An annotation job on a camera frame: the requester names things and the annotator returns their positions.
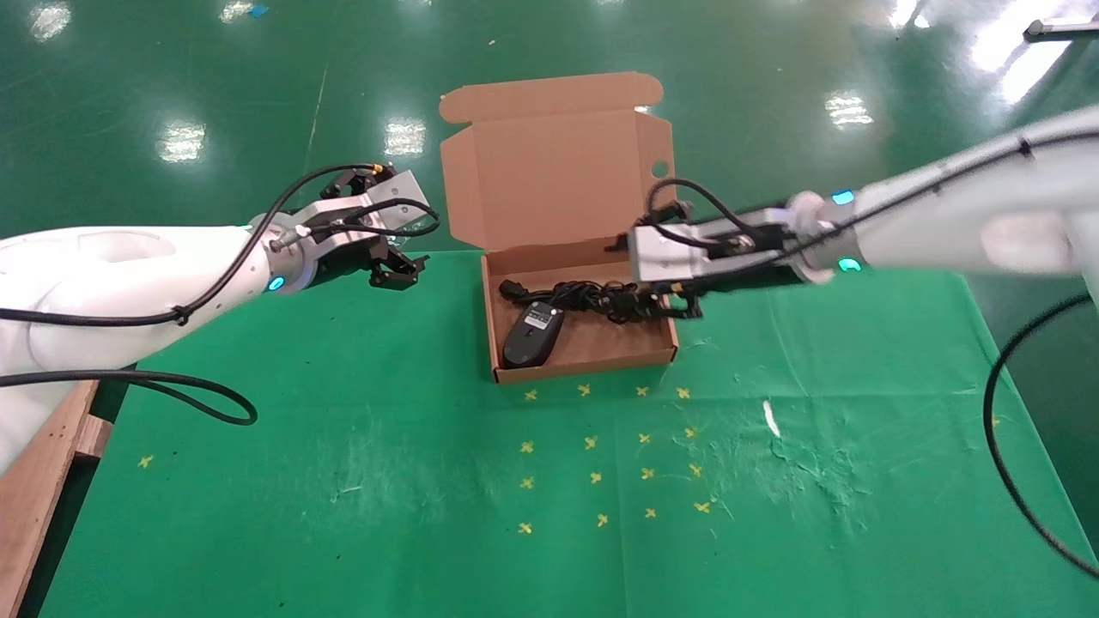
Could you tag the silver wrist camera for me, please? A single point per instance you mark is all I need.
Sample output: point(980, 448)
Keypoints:
point(395, 202)
point(687, 253)

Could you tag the wooden board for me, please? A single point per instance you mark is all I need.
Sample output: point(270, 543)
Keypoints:
point(34, 515)

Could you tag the blue tape scrap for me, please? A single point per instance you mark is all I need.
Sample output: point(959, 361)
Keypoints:
point(258, 11)

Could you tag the open brown cardboard box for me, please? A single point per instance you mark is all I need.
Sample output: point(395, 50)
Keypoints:
point(549, 189)

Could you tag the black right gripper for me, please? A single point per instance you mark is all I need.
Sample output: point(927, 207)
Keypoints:
point(755, 275)

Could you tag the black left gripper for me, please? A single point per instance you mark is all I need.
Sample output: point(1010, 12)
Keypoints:
point(339, 259)

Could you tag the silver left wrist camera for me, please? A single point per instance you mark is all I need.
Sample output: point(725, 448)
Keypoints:
point(395, 202)

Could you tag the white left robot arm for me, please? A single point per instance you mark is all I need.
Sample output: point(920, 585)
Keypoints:
point(103, 275)

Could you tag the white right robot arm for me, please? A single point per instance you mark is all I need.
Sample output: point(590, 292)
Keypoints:
point(944, 223)

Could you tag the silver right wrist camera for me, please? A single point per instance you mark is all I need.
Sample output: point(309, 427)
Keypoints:
point(687, 253)

